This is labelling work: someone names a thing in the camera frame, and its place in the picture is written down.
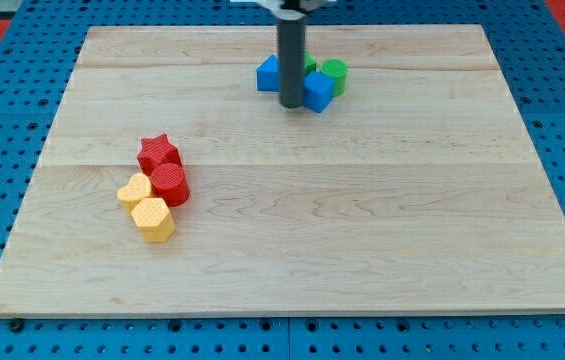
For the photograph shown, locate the blue cube block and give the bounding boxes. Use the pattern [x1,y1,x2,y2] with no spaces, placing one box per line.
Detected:
[303,71,335,113]

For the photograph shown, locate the blue triangular block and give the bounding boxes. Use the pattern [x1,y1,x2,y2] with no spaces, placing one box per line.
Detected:
[256,55,279,92]

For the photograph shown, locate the red cylinder block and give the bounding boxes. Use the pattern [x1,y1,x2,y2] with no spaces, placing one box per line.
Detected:
[150,163,190,207]

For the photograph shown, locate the green block behind rod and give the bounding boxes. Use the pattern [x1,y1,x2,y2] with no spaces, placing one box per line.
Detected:
[304,51,317,76]

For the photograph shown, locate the green cylinder block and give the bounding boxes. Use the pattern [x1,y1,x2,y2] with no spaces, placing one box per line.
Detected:
[320,58,348,97]

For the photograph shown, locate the red star block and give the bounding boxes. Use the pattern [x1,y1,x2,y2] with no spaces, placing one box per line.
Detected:
[137,133,182,176]

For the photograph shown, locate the yellow hexagon block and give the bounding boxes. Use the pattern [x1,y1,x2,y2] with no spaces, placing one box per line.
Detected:
[131,198,175,243]

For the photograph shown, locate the wooden board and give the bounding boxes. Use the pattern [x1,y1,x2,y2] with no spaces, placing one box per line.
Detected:
[0,25,565,319]

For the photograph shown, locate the yellow heart block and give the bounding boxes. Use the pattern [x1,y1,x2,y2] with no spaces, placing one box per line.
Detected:
[116,173,153,215]

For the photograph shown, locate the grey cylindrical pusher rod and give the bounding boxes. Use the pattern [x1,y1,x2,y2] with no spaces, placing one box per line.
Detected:
[275,10,306,109]

